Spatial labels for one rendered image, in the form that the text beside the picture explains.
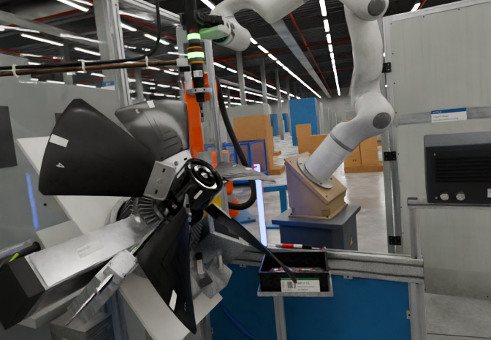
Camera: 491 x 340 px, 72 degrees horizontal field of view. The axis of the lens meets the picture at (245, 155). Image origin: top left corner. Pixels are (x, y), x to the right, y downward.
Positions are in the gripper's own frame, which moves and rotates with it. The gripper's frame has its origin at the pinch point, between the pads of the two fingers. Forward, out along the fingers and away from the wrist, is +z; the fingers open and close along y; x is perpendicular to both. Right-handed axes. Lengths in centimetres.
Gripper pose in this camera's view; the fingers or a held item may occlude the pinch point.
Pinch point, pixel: (191, 18)
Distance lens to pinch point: 102.7
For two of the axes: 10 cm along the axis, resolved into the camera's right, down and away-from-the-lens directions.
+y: -9.0, 0.5, 4.4
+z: -4.3, 1.2, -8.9
